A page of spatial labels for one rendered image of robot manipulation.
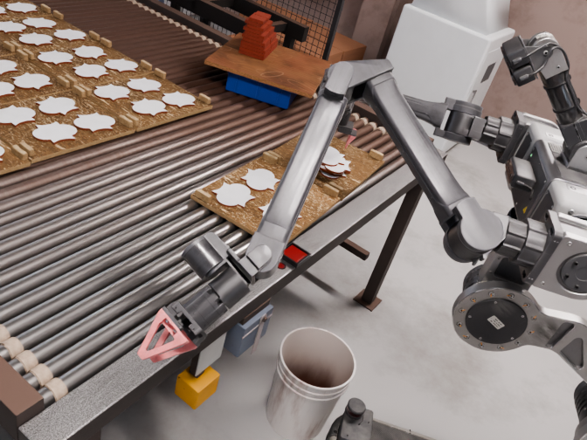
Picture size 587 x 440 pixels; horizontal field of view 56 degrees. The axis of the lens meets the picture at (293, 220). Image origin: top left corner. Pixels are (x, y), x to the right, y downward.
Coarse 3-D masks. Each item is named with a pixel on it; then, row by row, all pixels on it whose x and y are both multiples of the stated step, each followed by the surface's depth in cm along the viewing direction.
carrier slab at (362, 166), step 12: (288, 144) 222; (336, 144) 233; (288, 156) 214; (348, 156) 226; (360, 156) 229; (360, 168) 220; (372, 168) 223; (324, 180) 206; (336, 180) 208; (348, 180) 210; (360, 180) 213; (348, 192) 203
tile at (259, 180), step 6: (252, 174) 196; (258, 174) 197; (264, 174) 198; (270, 174) 199; (246, 180) 192; (252, 180) 193; (258, 180) 194; (264, 180) 194; (270, 180) 195; (276, 180) 196; (252, 186) 190; (258, 186) 190; (264, 186) 191; (270, 186) 192
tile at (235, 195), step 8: (224, 184) 186; (232, 184) 187; (240, 184) 189; (216, 192) 181; (224, 192) 182; (232, 192) 184; (240, 192) 185; (248, 192) 186; (224, 200) 179; (232, 200) 180; (240, 200) 181; (248, 200) 183
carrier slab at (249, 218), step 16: (256, 160) 206; (224, 176) 192; (240, 176) 194; (208, 192) 182; (256, 192) 189; (272, 192) 191; (320, 192) 199; (208, 208) 177; (224, 208) 177; (240, 208) 179; (256, 208) 181; (304, 208) 188; (320, 208) 190; (240, 224) 172; (256, 224) 174; (304, 224) 180; (288, 240) 172
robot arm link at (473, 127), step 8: (456, 112) 143; (448, 120) 144; (456, 120) 142; (464, 120) 142; (472, 120) 142; (480, 120) 140; (448, 128) 144; (456, 128) 142; (464, 128) 142; (472, 128) 141; (480, 128) 141; (472, 136) 141; (480, 136) 141
